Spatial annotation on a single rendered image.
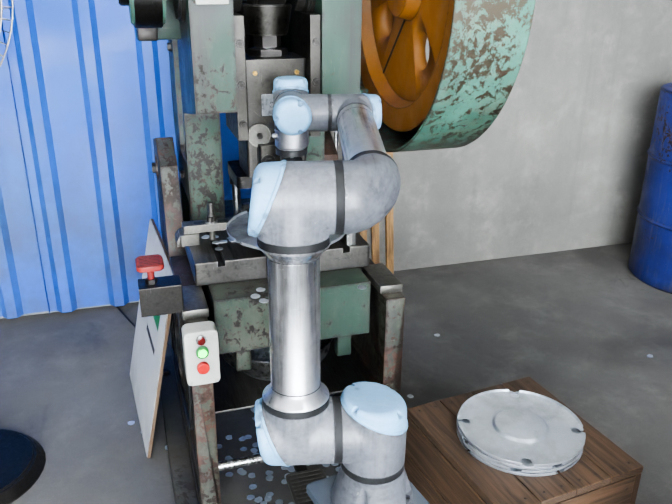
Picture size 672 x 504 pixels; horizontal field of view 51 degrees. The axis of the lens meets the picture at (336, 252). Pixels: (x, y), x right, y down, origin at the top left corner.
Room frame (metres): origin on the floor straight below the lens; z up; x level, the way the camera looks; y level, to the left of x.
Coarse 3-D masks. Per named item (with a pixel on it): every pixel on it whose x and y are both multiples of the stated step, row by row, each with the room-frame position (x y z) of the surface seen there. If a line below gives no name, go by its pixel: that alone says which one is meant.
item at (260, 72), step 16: (256, 48) 1.75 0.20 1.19; (256, 64) 1.66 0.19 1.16; (272, 64) 1.68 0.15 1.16; (288, 64) 1.69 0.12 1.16; (304, 64) 1.70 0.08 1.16; (256, 80) 1.66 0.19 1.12; (272, 80) 1.68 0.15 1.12; (256, 96) 1.66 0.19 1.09; (272, 96) 1.67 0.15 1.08; (256, 112) 1.66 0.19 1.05; (272, 112) 1.67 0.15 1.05; (256, 128) 1.65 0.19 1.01; (272, 128) 1.67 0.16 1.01; (240, 144) 1.74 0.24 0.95; (256, 144) 1.65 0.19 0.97; (272, 144) 1.65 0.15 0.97; (240, 160) 1.75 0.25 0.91; (256, 160) 1.66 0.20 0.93; (272, 160) 1.63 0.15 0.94; (304, 160) 1.70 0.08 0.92
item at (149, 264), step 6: (138, 258) 1.45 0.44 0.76; (144, 258) 1.45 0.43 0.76; (150, 258) 1.45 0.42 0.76; (156, 258) 1.45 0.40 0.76; (162, 258) 1.46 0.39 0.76; (138, 264) 1.42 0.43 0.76; (144, 264) 1.41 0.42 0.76; (150, 264) 1.42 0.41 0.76; (156, 264) 1.42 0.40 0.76; (162, 264) 1.42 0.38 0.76; (138, 270) 1.40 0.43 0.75; (144, 270) 1.40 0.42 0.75; (150, 270) 1.41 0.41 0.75; (156, 270) 1.41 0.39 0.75; (150, 276) 1.43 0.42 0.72
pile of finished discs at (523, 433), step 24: (480, 408) 1.43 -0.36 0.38; (504, 408) 1.44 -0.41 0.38; (528, 408) 1.44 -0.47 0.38; (552, 408) 1.44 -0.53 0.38; (480, 432) 1.34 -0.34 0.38; (504, 432) 1.33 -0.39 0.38; (528, 432) 1.33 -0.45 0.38; (552, 432) 1.34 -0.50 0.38; (576, 432) 1.36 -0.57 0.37; (480, 456) 1.27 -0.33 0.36; (504, 456) 1.26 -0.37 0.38; (528, 456) 1.26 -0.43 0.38; (552, 456) 1.26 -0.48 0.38; (576, 456) 1.27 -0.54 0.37
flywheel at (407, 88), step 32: (384, 0) 2.03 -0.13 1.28; (416, 0) 1.79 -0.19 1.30; (448, 0) 1.65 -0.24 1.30; (384, 32) 2.04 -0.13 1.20; (416, 32) 1.81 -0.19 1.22; (448, 32) 1.56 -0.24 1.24; (384, 64) 2.02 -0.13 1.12; (416, 64) 1.81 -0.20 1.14; (384, 96) 1.93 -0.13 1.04; (416, 96) 1.79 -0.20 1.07; (416, 128) 1.72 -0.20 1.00
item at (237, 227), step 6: (246, 210) 1.68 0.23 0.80; (234, 216) 1.64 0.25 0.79; (240, 216) 1.66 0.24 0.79; (246, 216) 1.66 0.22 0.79; (228, 222) 1.60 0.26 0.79; (234, 222) 1.61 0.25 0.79; (240, 222) 1.62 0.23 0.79; (246, 222) 1.62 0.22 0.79; (228, 228) 1.58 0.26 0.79; (234, 228) 1.58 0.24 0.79; (240, 228) 1.58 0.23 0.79; (246, 228) 1.58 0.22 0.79; (228, 234) 1.53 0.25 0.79; (234, 234) 1.54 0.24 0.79; (240, 234) 1.54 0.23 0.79; (246, 234) 1.54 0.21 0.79; (336, 234) 1.55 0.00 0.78; (342, 234) 1.54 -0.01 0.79; (234, 240) 1.50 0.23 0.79; (252, 240) 1.51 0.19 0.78; (330, 240) 1.51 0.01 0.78; (336, 240) 1.51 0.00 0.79; (246, 246) 1.47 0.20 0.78; (252, 246) 1.46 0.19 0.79
